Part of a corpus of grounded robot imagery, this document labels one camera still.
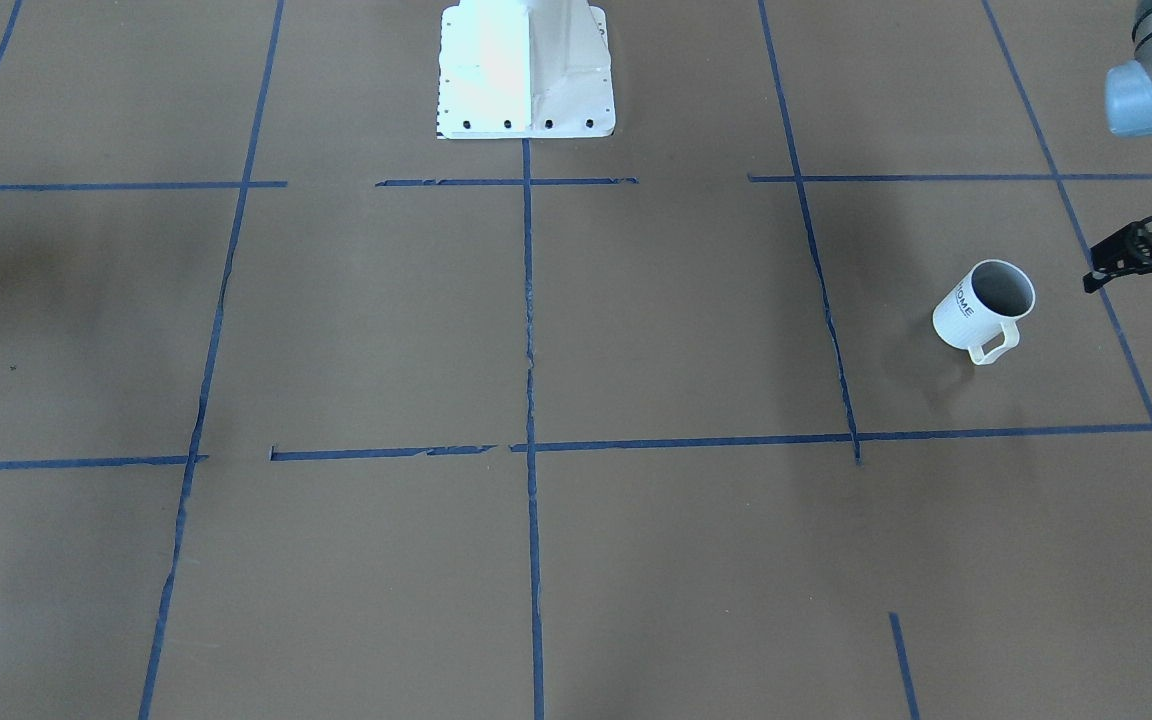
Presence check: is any white plastic mug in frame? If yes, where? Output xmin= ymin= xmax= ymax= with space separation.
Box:
xmin=932 ymin=259 xmax=1037 ymax=366

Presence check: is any white camera pole base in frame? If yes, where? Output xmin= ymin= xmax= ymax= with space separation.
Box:
xmin=435 ymin=1 xmax=617 ymax=141

